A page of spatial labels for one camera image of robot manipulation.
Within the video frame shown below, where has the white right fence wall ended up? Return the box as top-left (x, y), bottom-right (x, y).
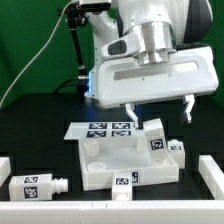
top-left (198, 155), bottom-right (224, 200)

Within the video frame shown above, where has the white left fence block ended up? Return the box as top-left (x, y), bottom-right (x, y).
top-left (0, 157), bottom-right (11, 187)

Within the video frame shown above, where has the grey cable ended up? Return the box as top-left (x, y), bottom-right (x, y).
top-left (0, 0), bottom-right (81, 110)

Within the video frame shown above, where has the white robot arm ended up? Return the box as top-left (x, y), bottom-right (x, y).
top-left (85, 0), bottom-right (218, 127)

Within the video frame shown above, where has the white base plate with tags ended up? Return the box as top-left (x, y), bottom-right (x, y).
top-left (64, 122), bottom-right (145, 140)

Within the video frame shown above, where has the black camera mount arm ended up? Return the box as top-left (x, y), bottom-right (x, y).
top-left (64, 2), bottom-right (88, 80)

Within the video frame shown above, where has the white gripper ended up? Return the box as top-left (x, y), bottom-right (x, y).
top-left (93, 34), bottom-right (219, 129)

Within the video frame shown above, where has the black camera on mount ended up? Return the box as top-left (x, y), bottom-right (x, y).
top-left (79, 0), bottom-right (112, 11)

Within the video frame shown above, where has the white square tabletop part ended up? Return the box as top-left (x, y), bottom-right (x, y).
top-left (79, 136), bottom-right (179, 191)

